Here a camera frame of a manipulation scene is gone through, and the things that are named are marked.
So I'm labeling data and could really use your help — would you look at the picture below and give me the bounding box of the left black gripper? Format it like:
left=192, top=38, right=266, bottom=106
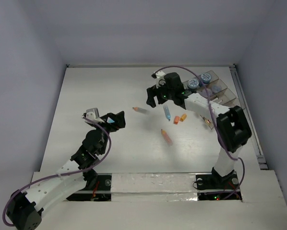
left=92, top=111, right=124, bottom=154

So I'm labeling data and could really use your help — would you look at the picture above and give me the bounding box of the blue eraser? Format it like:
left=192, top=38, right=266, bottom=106
left=107, top=117, right=115, bottom=123

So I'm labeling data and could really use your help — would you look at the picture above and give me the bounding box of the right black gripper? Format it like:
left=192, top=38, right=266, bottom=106
left=146, top=79, right=174, bottom=108

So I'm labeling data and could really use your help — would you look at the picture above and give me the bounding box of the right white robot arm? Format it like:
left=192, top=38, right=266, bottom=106
left=146, top=71, right=252, bottom=188

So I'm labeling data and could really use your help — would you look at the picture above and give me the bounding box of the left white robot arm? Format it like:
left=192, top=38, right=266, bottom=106
left=2, top=108, right=126, bottom=230

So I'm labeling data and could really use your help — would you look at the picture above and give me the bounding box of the clear tiered organizer box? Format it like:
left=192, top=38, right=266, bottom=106
left=183, top=70, right=239, bottom=129

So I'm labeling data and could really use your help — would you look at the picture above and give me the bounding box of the blue pencil shaped highlighter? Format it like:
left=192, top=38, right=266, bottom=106
left=163, top=105, right=171, bottom=121

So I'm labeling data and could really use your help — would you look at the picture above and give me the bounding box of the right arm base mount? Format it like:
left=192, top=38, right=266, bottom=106
left=192, top=169, right=242, bottom=201

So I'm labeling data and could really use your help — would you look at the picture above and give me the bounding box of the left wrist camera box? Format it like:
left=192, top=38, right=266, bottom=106
left=82, top=108, right=104, bottom=124

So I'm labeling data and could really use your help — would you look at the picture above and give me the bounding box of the pink pencil shaped highlighter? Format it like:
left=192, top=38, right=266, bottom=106
left=161, top=129, right=173, bottom=146

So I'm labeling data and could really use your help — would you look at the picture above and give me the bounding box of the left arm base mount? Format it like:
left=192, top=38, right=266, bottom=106
left=66, top=170, right=112, bottom=202

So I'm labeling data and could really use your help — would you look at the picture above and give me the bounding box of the clear pencil shaped eraser case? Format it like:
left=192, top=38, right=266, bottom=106
left=132, top=107, right=149, bottom=114

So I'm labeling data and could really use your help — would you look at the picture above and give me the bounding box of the yellow eraser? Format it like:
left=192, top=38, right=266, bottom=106
left=180, top=114, right=187, bottom=122

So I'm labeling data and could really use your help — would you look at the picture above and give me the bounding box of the orange eraser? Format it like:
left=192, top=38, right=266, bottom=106
left=173, top=116, right=180, bottom=125

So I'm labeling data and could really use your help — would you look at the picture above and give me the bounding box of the blue lidded jar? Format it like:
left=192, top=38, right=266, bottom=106
left=187, top=78, right=200, bottom=90
left=200, top=72, right=212, bottom=84

